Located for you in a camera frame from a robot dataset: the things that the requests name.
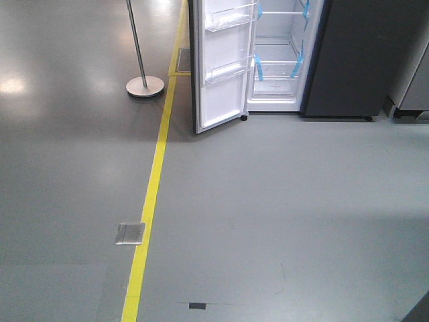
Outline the fridge door with white liner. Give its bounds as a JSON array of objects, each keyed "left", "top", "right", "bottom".
[{"left": 188, "top": 1, "right": 258, "bottom": 134}]

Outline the clear fridge crisper drawer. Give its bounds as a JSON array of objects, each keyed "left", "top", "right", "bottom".
[{"left": 253, "top": 62, "right": 299, "bottom": 97}]

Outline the dark grey side-by-side fridge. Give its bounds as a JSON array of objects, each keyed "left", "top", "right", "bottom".
[{"left": 246, "top": 1, "right": 428, "bottom": 119}]

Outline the white upper fridge shelf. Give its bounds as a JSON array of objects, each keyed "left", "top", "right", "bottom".
[{"left": 260, "top": 11, "right": 304, "bottom": 16}]

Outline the clear middle door bin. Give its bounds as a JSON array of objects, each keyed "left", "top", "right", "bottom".
[{"left": 204, "top": 56, "right": 253, "bottom": 83}]

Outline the clear door bin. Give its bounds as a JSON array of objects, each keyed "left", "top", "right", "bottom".
[
  {"left": 204, "top": 56, "right": 253, "bottom": 83},
  {"left": 204, "top": 2, "right": 258, "bottom": 32}
]

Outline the silver pole stand round base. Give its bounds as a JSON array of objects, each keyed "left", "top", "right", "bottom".
[{"left": 125, "top": 0, "right": 164, "bottom": 98}]

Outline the blue tape strip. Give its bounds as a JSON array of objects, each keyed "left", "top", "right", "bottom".
[
  {"left": 253, "top": 53, "right": 264, "bottom": 82},
  {"left": 302, "top": 0, "right": 310, "bottom": 31},
  {"left": 290, "top": 41, "right": 305, "bottom": 78}
]

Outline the metal floor socket plate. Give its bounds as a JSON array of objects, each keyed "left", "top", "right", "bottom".
[{"left": 114, "top": 222, "right": 145, "bottom": 246}]

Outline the clear upper door bin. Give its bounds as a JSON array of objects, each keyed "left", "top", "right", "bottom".
[{"left": 204, "top": 2, "right": 258, "bottom": 32}]

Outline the black floor tape patch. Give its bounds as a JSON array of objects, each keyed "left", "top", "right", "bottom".
[{"left": 188, "top": 303, "right": 207, "bottom": 310}]

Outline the yellow floor tape line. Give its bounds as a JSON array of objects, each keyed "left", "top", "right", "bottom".
[{"left": 121, "top": 1, "right": 188, "bottom": 321}]

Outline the stainless appliance on right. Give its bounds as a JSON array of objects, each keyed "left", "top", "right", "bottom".
[{"left": 383, "top": 41, "right": 428, "bottom": 123}]

